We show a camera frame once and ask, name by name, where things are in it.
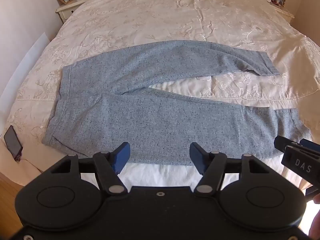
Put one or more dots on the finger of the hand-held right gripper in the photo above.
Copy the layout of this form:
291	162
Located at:
283	142

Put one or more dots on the white nightstand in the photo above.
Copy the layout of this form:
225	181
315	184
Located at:
285	8
68	8

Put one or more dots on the smartphone in red case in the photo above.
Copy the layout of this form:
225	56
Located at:
13	142

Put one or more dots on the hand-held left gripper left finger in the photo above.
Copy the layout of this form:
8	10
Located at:
122	157

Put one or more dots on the white bed sheet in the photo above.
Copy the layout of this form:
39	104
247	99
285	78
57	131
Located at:
162	177

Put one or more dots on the cream embroidered bedspread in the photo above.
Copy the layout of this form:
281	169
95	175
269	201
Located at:
150	17

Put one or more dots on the grey speckled pants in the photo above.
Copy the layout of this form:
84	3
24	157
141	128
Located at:
150	120

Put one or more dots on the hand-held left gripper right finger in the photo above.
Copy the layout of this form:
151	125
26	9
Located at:
197	158

